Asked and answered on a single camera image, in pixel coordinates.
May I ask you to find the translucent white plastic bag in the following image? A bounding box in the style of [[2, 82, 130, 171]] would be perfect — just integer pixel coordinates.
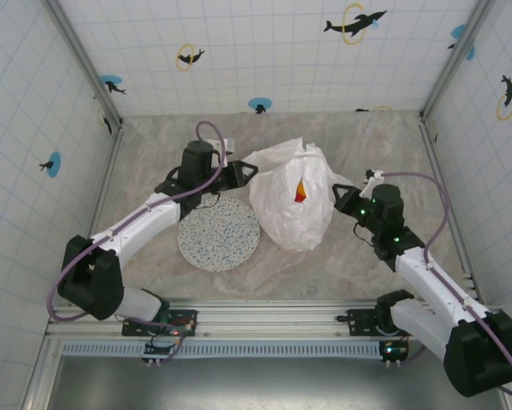
[[241, 136, 355, 253]]

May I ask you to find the blue speckled white plate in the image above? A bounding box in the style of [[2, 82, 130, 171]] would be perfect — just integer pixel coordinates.
[[177, 196, 262, 272]]

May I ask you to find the small black controller board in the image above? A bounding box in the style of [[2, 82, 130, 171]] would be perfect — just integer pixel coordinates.
[[142, 334, 184, 365], [379, 339, 410, 366]]

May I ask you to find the aluminium side rail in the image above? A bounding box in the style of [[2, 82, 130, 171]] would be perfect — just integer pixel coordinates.
[[69, 123, 125, 305], [418, 113, 481, 300]]

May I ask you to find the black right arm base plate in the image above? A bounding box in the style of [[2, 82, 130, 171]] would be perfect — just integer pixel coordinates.
[[347, 307, 410, 339]]

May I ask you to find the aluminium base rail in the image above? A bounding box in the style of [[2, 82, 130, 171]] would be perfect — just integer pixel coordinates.
[[45, 298, 511, 342]]

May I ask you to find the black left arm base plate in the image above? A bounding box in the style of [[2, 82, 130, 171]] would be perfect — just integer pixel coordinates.
[[121, 307, 198, 338]]

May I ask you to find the aluminium frame post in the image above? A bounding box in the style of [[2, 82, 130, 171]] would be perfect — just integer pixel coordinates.
[[420, 0, 496, 119], [41, 0, 124, 129]]

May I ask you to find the white slotted cable duct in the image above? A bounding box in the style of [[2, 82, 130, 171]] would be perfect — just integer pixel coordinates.
[[61, 340, 410, 358]]

